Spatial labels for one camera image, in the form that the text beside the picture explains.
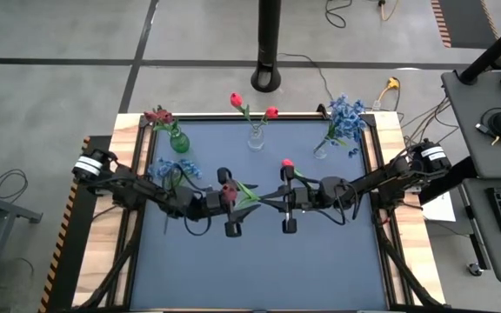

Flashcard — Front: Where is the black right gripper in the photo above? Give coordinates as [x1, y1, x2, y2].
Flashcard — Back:
[258, 164, 321, 235]

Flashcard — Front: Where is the clear ribbed glass bottle vase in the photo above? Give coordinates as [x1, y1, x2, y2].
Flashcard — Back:
[247, 123, 265, 152]

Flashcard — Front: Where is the bright red artificial tulip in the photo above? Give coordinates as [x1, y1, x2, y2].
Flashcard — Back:
[281, 158, 317, 186]
[230, 91, 258, 131]
[257, 106, 279, 131]

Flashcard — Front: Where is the black pole with round base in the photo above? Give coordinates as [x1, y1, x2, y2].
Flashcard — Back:
[250, 0, 283, 94]

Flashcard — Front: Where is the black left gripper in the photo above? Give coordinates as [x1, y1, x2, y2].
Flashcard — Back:
[204, 166, 263, 238]

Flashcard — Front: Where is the black aluminium table frame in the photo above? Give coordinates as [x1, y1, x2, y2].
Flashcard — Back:
[70, 111, 451, 313]

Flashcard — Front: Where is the yellow power plug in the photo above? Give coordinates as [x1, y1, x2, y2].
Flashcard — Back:
[376, 77, 402, 110]

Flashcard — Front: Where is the black platform with hazard stripes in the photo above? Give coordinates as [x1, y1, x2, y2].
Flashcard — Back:
[37, 135, 99, 313]

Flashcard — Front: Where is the dark floor mat striped edge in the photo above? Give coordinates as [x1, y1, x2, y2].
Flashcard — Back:
[431, 0, 501, 50]

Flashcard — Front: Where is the black diagonal pole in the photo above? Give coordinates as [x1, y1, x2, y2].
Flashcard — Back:
[458, 12, 501, 86]

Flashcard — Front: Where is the white paper sheet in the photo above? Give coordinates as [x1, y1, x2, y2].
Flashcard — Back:
[422, 190, 457, 223]

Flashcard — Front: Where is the clear tall glass vase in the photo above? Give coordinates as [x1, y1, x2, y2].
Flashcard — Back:
[313, 138, 330, 160]

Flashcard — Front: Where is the green glass vase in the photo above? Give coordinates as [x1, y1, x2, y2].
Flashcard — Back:
[170, 130, 190, 154]

